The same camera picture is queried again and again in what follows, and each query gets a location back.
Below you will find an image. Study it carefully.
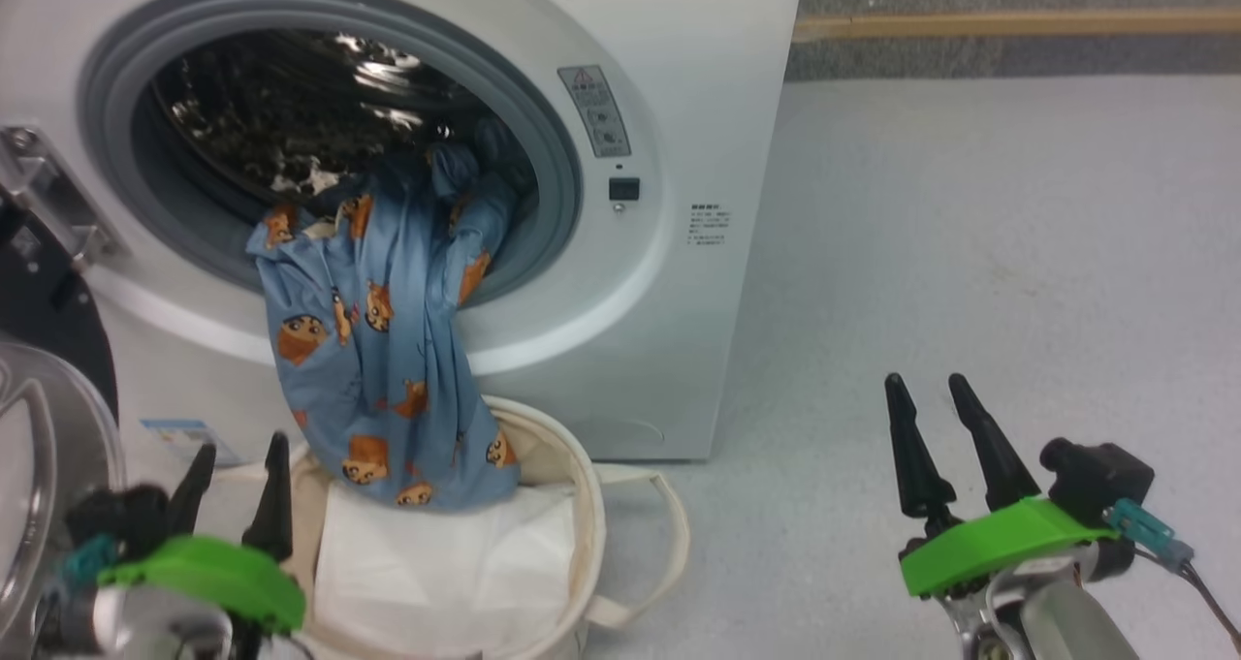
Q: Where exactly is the grey warning sticker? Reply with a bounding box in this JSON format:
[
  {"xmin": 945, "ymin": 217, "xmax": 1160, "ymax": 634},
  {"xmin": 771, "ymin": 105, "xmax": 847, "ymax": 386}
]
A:
[{"xmin": 557, "ymin": 65, "xmax": 632, "ymax": 159}]

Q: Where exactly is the white liner sheet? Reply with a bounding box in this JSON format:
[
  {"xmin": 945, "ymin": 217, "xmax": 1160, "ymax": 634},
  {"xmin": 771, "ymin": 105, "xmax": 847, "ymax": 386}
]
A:
[{"xmin": 312, "ymin": 481, "xmax": 581, "ymax": 660}]

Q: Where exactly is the teal right cable connector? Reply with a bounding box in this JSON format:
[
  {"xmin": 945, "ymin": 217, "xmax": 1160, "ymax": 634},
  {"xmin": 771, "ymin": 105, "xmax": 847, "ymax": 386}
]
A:
[{"xmin": 1105, "ymin": 500, "xmax": 1195, "ymax": 566}]

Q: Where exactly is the black right camera cable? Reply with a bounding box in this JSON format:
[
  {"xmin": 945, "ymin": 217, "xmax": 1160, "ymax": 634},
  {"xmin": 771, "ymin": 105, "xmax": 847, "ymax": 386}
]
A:
[{"xmin": 1178, "ymin": 561, "xmax": 1241, "ymax": 646}]

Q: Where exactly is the teal cable connector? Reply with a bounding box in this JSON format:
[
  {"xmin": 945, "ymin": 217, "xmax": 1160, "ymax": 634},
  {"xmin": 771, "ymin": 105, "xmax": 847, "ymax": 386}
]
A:
[
  {"xmin": 1105, "ymin": 500, "xmax": 1195, "ymax": 566},
  {"xmin": 61, "ymin": 534, "xmax": 119, "ymax": 588}
]

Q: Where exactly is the blue bear print garment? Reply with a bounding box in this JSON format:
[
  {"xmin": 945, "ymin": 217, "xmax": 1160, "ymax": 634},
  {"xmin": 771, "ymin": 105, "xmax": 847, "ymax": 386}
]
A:
[{"xmin": 245, "ymin": 117, "xmax": 539, "ymax": 511}]

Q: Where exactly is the black round glass washer door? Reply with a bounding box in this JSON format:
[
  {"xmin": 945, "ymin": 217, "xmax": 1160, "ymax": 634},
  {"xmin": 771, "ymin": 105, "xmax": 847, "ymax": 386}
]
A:
[{"xmin": 0, "ymin": 190, "xmax": 127, "ymax": 660}]

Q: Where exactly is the white front-load washing machine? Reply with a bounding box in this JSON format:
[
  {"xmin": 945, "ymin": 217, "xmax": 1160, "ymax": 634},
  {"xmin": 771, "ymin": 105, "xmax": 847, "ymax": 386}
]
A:
[{"xmin": 0, "ymin": 0, "xmax": 806, "ymax": 467}]

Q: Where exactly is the teal left cable connector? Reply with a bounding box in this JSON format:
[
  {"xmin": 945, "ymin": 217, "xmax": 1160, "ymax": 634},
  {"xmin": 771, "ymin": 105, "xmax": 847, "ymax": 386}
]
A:
[{"xmin": 61, "ymin": 534, "xmax": 119, "ymax": 588}]

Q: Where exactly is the steel washer drum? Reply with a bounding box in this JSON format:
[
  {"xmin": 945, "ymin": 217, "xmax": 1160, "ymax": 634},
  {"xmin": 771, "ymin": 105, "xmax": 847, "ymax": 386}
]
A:
[{"xmin": 136, "ymin": 28, "xmax": 534, "ymax": 254}]

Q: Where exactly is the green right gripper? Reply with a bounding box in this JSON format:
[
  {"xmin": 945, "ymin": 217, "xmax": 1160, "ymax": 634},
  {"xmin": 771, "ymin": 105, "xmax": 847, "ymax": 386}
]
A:
[{"xmin": 884, "ymin": 373, "xmax": 1121, "ymax": 598}]

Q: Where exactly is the blue energy label sticker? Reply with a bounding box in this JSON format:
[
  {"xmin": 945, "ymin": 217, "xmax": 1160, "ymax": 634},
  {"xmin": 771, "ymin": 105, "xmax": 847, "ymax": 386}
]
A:
[{"xmin": 141, "ymin": 418, "xmax": 243, "ymax": 469}]

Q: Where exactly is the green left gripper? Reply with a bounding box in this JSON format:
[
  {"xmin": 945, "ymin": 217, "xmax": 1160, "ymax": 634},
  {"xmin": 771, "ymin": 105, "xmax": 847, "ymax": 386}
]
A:
[{"xmin": 97, "ymin": 432, "xmax": 306, "ymax": 634}]

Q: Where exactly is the cream canvas laundry basket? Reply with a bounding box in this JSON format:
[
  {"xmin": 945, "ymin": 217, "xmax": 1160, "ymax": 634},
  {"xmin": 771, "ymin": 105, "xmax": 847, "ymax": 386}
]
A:
[{"xmin": 223, "ymin": 395, "xmax": 691, "ymax": 660}]

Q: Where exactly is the metal door hinge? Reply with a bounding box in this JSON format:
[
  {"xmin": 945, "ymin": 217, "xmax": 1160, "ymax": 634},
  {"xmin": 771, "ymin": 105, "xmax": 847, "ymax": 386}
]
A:
[{"xmin": 0, "ymin": 125, "xmax": 115, "ymax": 271}]

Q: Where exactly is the grey rubber door seal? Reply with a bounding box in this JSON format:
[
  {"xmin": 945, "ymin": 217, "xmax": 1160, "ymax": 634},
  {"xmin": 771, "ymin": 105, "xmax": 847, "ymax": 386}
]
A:
[{"xmin": 78, "ymin": 0, "xmax": 583, "ymax": 307}]

